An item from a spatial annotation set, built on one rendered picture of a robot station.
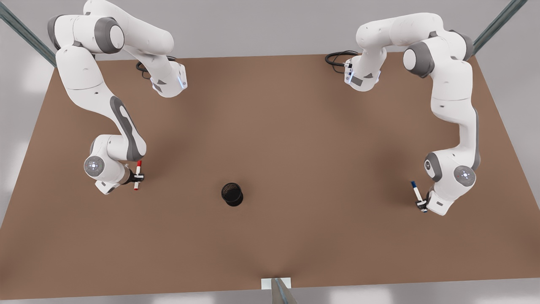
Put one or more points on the red and white marker pen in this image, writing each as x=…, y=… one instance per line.
x=137, y=174

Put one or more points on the blue and white marker pen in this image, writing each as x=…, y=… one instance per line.
x=417, y=193

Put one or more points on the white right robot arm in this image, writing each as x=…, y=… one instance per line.
x=84, y=76

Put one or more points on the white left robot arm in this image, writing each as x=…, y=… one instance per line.
x=451, y=84

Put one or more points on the black cylindrical pen holder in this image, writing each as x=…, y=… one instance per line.
x=232, y=194

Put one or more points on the silver frame post with foot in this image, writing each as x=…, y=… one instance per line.
x=278, y=290

